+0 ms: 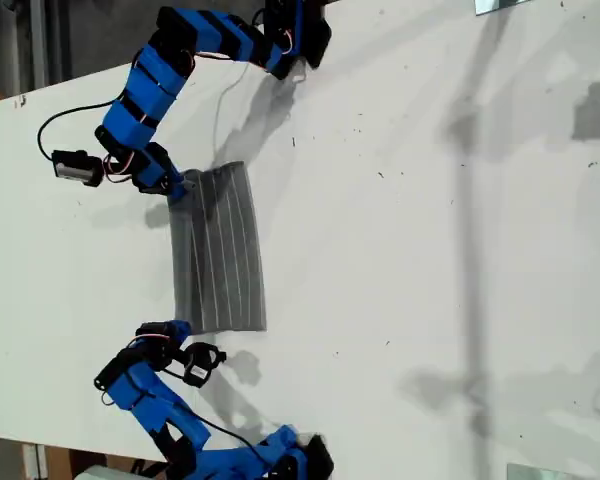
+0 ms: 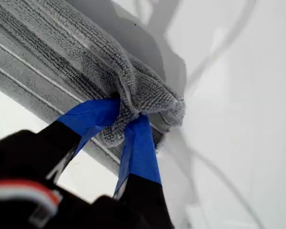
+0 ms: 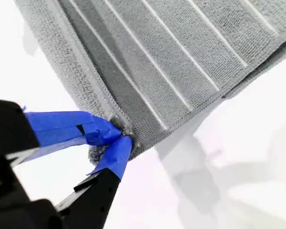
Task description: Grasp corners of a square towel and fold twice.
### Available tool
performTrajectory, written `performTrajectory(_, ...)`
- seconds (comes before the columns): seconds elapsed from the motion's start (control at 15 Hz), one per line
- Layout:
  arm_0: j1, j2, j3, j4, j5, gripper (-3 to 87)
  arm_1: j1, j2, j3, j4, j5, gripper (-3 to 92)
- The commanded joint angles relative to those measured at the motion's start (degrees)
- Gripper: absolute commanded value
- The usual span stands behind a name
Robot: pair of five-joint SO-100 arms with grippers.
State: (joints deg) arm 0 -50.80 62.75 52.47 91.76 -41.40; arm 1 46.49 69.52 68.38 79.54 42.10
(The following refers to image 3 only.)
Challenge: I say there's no grey towel with white stripes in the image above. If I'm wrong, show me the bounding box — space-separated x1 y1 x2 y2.
14 0 286 167

